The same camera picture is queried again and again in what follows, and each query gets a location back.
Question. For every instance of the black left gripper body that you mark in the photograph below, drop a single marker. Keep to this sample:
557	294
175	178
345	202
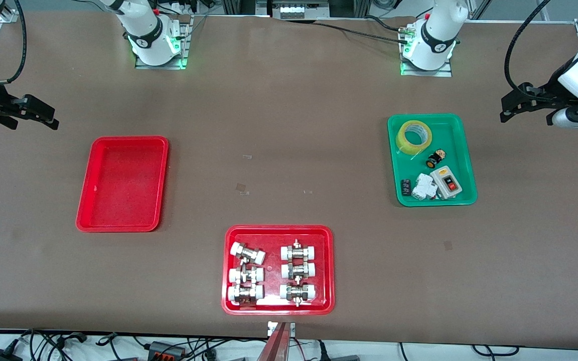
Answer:
549	92

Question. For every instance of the dark aluminium profile rack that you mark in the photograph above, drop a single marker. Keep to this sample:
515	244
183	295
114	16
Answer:
239	6

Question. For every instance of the black power adapter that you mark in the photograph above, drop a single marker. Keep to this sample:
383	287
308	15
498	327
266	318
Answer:
0	355

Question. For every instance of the green plastic tray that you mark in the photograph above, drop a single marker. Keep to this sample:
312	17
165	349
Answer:
449	145

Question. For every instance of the black plug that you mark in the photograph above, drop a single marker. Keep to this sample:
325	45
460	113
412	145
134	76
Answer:
79	337
322	351

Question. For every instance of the yellow tape roll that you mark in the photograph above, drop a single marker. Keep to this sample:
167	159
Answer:
403	143

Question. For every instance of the red silver camera beam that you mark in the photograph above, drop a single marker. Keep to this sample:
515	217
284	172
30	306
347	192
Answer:
276	343

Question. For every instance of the white switch box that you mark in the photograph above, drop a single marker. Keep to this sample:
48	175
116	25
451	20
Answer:
443	181

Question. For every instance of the black orange push button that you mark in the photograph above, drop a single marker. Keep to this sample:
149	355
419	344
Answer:
433	161

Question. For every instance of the black orange connector box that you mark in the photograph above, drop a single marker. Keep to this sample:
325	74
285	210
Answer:
166	349

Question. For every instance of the grey power strip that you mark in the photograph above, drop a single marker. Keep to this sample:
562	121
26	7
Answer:
296	10

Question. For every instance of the white capped metal pipe fitting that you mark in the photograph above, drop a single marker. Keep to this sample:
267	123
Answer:
248	253
298	271
297	292
245	293
245	275
299	252

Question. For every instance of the small black terminal block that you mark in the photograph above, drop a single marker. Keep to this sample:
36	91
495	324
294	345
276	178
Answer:
406	188

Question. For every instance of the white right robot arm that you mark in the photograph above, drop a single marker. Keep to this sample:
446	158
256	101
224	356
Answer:
146	30

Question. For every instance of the red plastic tray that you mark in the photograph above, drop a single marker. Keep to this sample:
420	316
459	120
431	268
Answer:
273	271
123	190

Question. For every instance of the white circuit breaker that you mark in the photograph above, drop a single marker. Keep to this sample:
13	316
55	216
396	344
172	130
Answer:
424	188

